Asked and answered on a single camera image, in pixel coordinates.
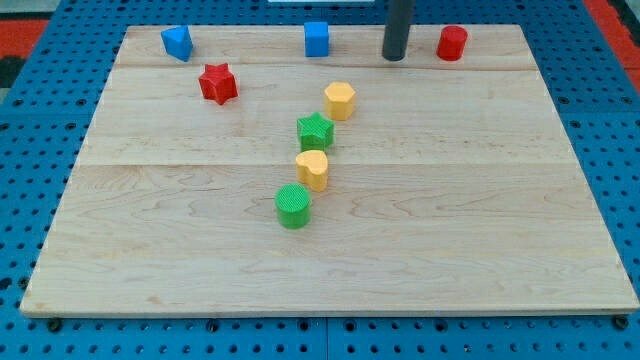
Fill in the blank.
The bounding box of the red star block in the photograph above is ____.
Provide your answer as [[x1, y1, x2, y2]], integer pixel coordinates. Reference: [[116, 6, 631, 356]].
[[198, 63, 238, 105]]

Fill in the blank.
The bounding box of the blue triangle block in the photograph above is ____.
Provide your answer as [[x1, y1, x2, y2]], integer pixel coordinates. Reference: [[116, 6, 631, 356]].
[[161, 25, 193, 62]]

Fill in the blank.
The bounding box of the wooden board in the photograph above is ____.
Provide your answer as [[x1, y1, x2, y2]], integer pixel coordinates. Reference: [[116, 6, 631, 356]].
[[20, 25, 639, 318]]

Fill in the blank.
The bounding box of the green star block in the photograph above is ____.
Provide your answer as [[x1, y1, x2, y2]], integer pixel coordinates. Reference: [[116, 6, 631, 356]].
[[297, 112, 334, 152]]

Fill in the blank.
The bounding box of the blue cube block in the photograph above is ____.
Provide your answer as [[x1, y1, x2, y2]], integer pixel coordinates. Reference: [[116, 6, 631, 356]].
[[303, 21, 330, 57]]

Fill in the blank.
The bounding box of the yellow hexagon block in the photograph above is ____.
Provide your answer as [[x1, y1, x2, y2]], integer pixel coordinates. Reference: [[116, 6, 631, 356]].
[[324, 82, 356, 121]]

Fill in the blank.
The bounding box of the green cylinder block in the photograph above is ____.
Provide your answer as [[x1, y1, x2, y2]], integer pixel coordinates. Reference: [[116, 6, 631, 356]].
[[275, 183, 311, 229]]

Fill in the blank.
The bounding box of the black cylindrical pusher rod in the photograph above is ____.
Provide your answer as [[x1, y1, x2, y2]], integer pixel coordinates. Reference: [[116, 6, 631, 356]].
[[382, 0, 416, 61]]

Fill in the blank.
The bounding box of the red cylinder block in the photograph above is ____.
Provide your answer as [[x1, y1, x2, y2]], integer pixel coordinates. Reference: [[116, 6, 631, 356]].
[[436, 25, 468, 61]]

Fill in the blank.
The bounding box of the yellow heart block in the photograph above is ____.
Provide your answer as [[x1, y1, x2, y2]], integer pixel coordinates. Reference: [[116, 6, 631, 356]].
[[295, 150, 329, 192]]

